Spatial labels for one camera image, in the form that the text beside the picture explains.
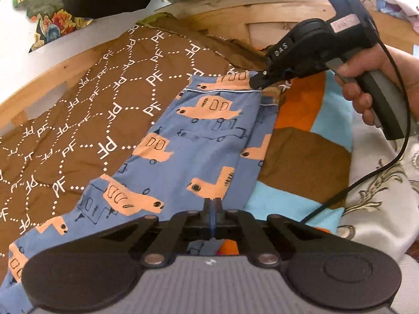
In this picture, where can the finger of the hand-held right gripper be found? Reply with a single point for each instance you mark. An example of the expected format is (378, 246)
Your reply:
(259, 80)

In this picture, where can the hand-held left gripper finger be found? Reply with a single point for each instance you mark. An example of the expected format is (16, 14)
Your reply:
(217, 217)
(209, 217)

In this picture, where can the blue pants with orange cars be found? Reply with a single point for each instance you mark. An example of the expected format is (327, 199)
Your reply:
(203, 144)

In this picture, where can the person's right hand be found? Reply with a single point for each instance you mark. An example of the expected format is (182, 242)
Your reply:
(401, 68)

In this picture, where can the white floral cloth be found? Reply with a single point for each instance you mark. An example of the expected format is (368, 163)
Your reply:
(379, 196)

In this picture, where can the brown printed patchwork blanket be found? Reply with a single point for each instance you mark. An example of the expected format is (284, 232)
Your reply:
(81, 104)

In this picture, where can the colourful floral cloth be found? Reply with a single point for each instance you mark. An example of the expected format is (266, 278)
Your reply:
(42, 16)

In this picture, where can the wooden bed frame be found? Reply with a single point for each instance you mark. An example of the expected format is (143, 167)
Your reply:
(278, 13)

